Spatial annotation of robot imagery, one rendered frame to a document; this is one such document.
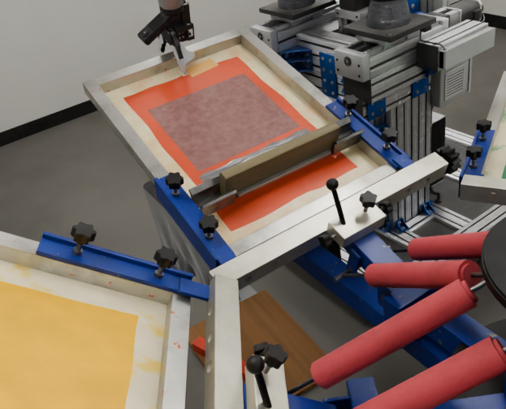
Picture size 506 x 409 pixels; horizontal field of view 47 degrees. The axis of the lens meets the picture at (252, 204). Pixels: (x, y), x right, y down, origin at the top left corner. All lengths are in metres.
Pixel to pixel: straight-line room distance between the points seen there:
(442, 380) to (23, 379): 0.63
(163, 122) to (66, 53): 3.45
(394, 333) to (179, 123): 0.97
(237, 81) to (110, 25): 3.42
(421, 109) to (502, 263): 1.74
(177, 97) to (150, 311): 0.83
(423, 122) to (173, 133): 1.30
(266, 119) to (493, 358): 1.06
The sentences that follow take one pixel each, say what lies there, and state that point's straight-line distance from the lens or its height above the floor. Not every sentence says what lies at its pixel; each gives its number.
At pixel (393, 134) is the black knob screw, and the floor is 1.17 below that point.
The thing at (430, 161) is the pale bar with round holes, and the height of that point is 1.11.
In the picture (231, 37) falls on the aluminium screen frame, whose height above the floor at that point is 1.32.
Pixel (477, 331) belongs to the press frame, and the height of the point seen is 1.02.
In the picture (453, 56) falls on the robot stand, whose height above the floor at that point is 1.14.
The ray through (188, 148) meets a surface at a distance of 1.62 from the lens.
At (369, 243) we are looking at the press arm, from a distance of 1.32.
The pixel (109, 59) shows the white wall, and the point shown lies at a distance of 5.24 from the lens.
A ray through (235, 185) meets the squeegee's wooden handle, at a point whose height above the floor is 1.16.
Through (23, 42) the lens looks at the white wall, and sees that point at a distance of 5.02.
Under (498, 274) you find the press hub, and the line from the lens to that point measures 0.89.
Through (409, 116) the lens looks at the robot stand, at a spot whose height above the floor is 0.77.
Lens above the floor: 1.90
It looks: 33 degrees down
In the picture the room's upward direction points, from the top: 11 degrees counter-clockwise
